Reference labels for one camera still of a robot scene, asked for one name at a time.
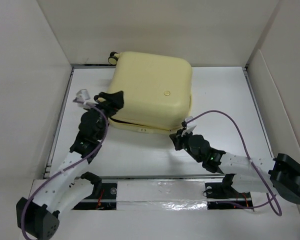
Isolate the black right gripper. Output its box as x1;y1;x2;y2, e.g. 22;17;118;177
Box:
168;127;202;163

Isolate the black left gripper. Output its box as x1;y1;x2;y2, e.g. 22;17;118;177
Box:
85;91;125;140

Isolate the pale yellow hard-shell suitcase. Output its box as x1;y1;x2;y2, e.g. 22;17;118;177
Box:
107;51;193;133

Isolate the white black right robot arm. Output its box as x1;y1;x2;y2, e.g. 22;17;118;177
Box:
169;130;300;205

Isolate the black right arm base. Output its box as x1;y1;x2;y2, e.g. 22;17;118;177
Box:
202;174;253;210

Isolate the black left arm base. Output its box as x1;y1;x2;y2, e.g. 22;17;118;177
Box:
73;172;118;211

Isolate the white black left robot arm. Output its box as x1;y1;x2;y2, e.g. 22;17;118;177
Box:
16;89;124;240

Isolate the silver foil tape strip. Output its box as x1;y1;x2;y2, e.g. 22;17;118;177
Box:
116;179;208;211

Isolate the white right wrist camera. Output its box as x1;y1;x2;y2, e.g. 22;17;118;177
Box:
181;116;197;137

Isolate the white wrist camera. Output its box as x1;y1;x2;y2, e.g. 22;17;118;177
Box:
73;89;96;109
181;116;197;137

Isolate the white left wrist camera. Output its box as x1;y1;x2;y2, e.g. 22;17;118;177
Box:
73;89;96;109

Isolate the aluminium front rail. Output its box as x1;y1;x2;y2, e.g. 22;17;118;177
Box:
43;173;281;181

